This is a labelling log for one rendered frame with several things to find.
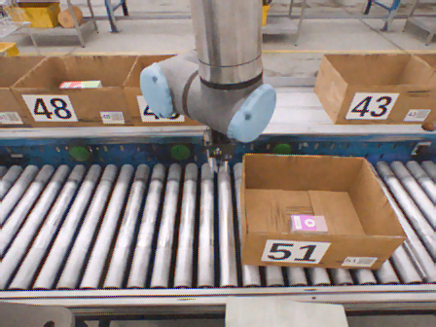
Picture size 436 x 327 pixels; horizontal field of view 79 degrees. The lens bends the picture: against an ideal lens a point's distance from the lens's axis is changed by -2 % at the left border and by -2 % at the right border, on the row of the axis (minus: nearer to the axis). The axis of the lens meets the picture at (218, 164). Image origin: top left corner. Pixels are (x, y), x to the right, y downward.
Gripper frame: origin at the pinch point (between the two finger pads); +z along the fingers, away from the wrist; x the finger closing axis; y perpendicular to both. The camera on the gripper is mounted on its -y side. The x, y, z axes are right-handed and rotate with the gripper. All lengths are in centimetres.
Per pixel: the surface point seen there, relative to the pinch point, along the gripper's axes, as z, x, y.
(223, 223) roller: 19.5, 1.5, 6.2
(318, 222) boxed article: 14.1, 30.2, 10.7
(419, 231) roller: 21, 65, 11
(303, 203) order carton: 18.8, 29.4, -0.2
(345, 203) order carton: 18.4, 44.0, 0.8
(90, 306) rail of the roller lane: 21, -35, 30
